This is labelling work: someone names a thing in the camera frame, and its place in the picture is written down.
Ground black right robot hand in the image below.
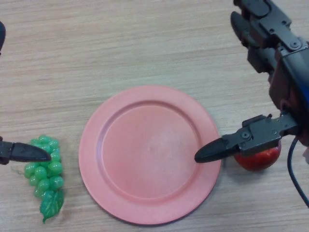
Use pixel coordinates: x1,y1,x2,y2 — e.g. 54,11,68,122
194,0,309,164

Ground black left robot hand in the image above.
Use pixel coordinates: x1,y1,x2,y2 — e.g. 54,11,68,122
0,21,52,165

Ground green grapes bunch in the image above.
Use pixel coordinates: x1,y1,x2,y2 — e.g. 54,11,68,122
12,134,65,224

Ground pink round plate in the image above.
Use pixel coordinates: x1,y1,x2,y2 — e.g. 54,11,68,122
78,85,222,225

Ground red apple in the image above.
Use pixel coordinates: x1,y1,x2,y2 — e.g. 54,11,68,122
234,142,282,172

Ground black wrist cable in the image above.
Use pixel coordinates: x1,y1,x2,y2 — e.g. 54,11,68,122
287,136,309,208

